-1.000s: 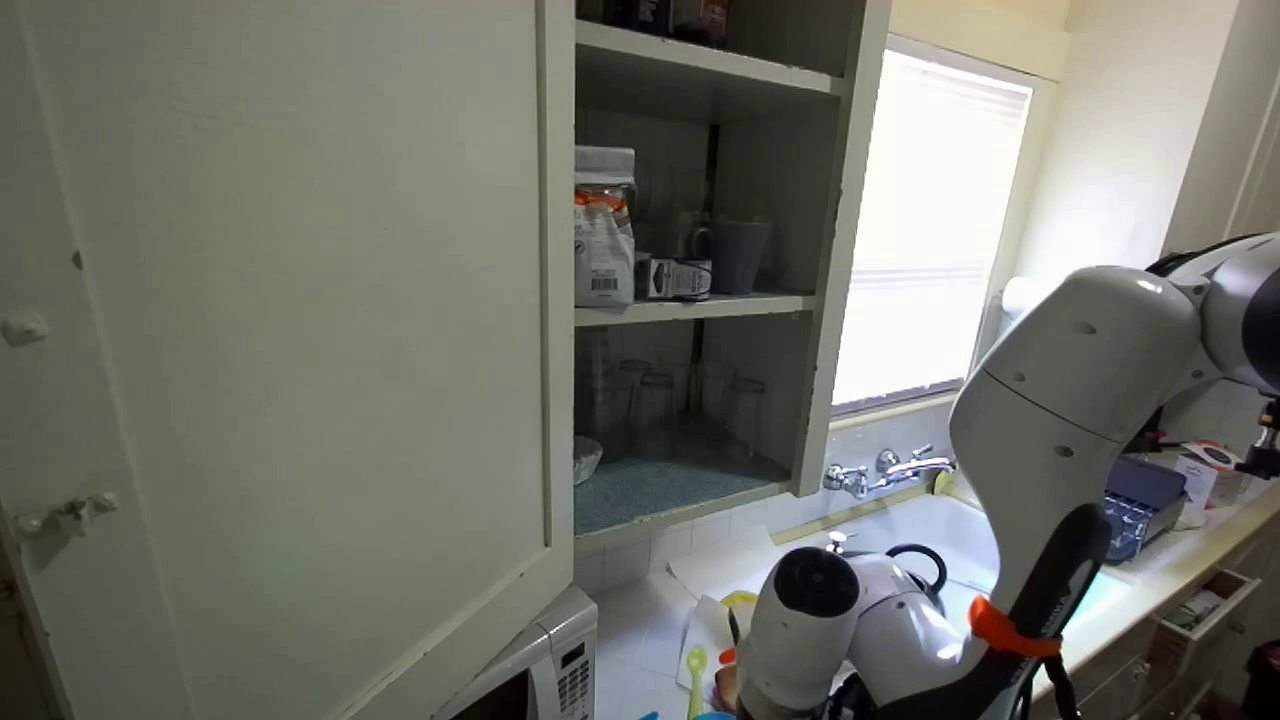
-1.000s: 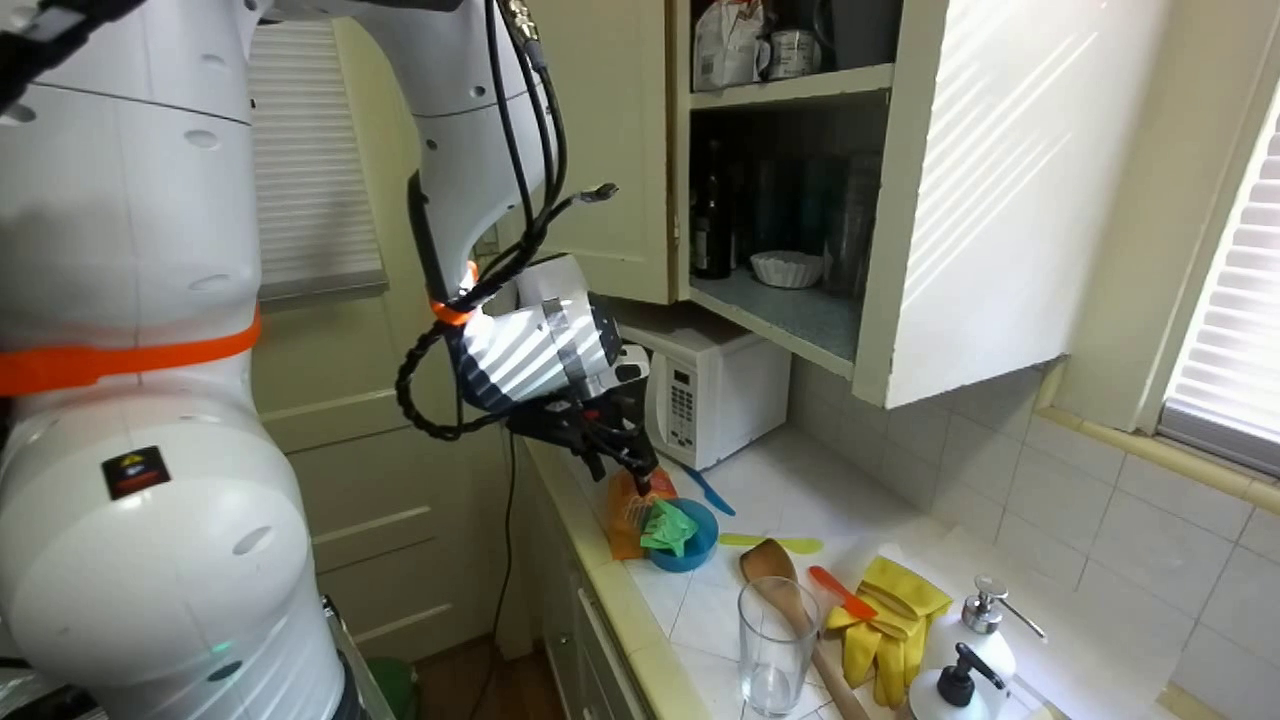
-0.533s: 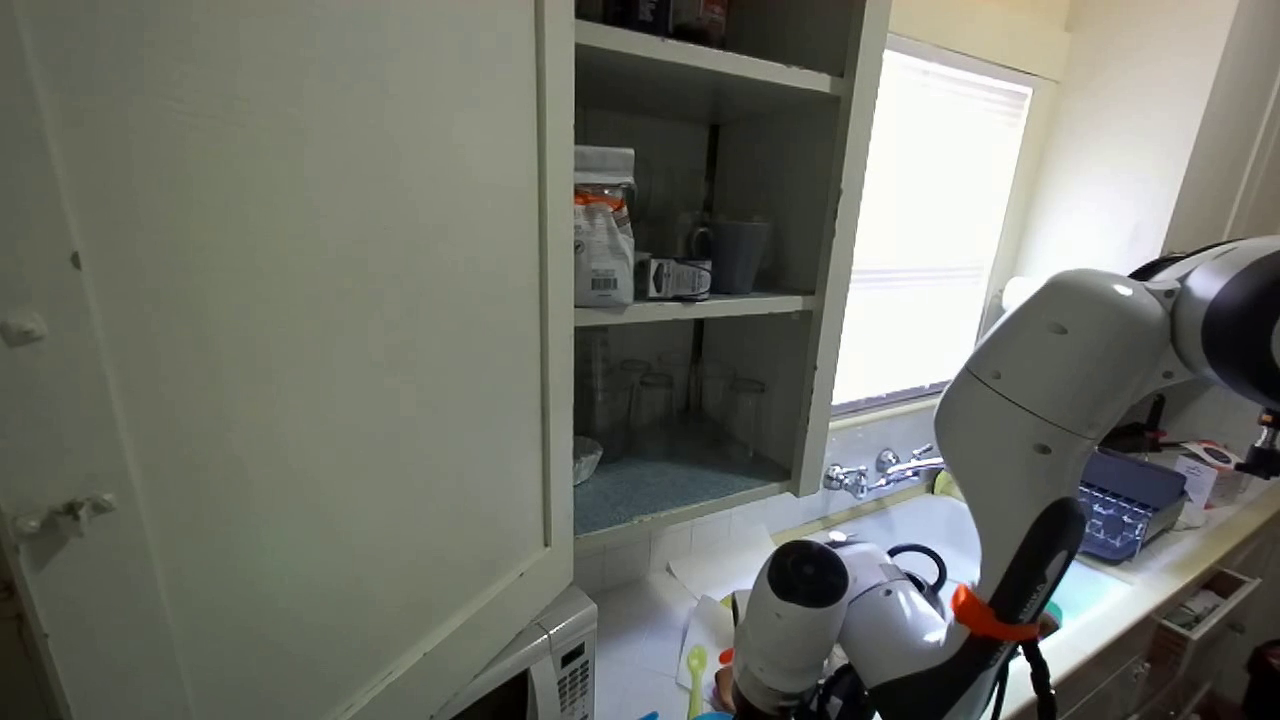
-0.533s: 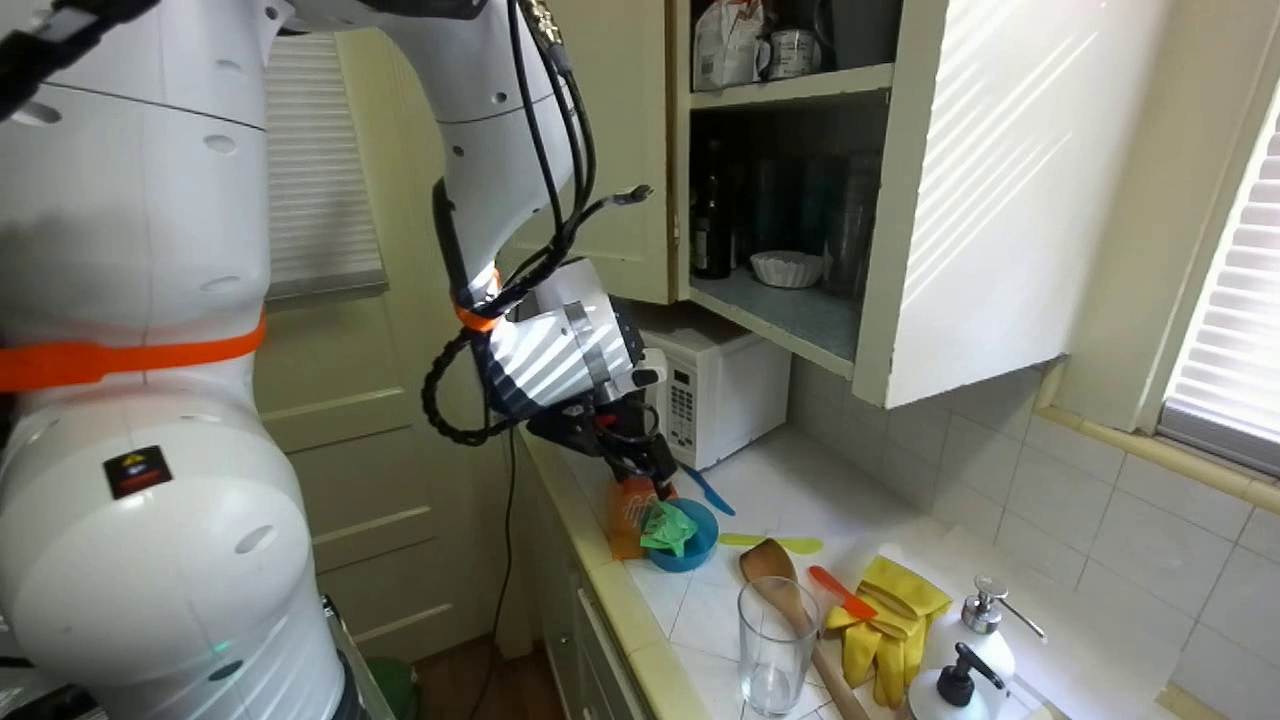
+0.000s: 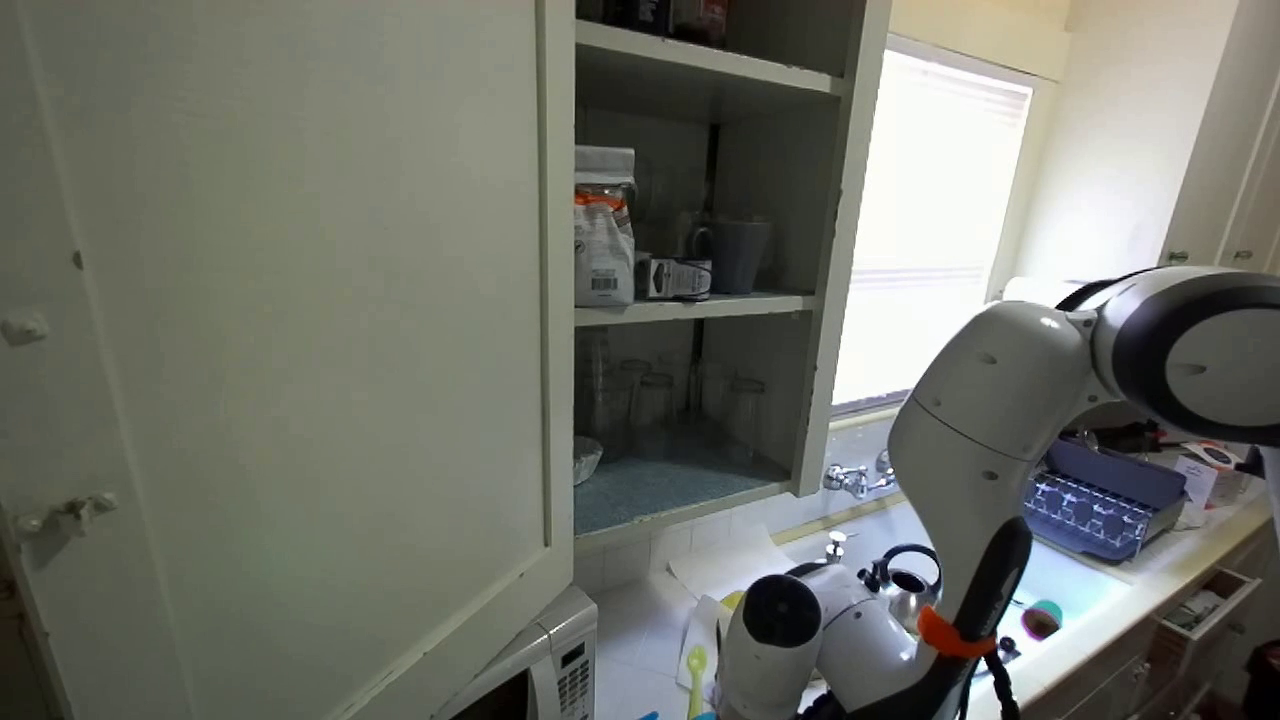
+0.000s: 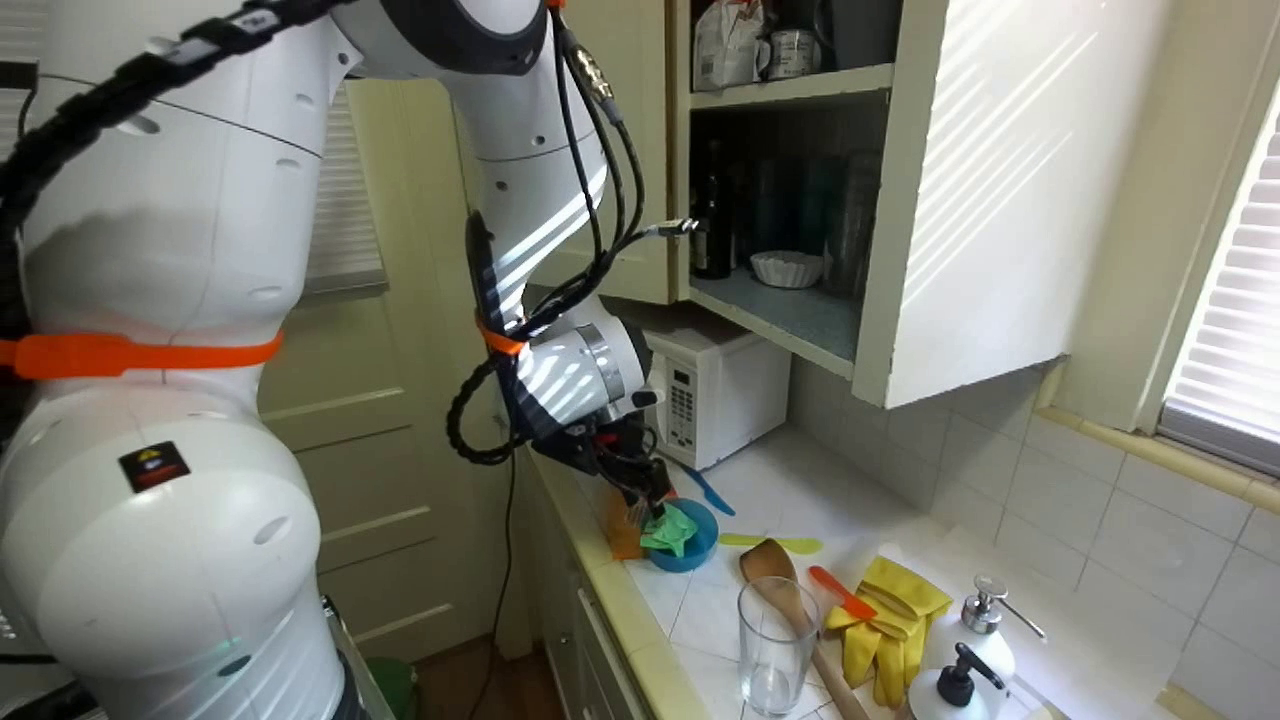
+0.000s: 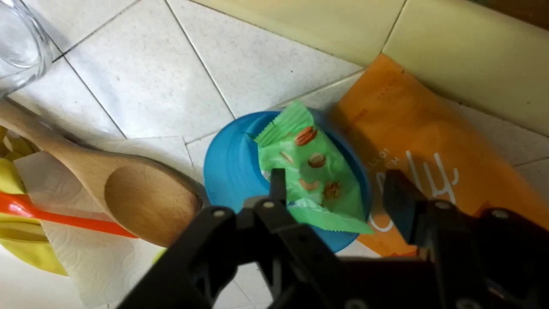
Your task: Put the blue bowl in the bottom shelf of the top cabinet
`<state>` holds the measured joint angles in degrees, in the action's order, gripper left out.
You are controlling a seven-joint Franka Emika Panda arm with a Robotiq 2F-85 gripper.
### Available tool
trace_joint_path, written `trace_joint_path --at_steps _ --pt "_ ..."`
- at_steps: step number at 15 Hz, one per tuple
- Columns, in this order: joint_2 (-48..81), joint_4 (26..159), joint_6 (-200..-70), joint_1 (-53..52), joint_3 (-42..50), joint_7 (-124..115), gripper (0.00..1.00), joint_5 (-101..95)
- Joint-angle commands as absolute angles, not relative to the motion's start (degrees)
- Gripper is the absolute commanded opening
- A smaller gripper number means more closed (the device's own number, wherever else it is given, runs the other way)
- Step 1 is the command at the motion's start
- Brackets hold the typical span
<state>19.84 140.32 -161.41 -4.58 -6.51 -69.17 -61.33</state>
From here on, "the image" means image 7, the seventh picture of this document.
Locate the clear drinking glass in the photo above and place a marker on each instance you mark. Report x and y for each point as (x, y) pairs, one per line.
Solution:
(19, 40)

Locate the blue bowl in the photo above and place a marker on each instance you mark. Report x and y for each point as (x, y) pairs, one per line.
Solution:
(234, 166)

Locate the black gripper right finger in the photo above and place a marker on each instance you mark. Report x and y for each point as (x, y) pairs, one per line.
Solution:
(486, 258)

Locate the white paper towel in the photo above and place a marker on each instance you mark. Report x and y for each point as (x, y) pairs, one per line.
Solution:
(86, 264)

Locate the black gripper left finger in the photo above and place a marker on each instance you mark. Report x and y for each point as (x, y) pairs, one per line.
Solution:
(229, 264)

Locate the orange snack bag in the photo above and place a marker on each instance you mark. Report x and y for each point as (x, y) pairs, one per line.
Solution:
(412, 138)

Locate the wooden spoon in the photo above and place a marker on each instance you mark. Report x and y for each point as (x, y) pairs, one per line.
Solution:
(138, 195)

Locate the green snack packet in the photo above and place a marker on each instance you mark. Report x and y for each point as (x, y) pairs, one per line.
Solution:
(302, 166)

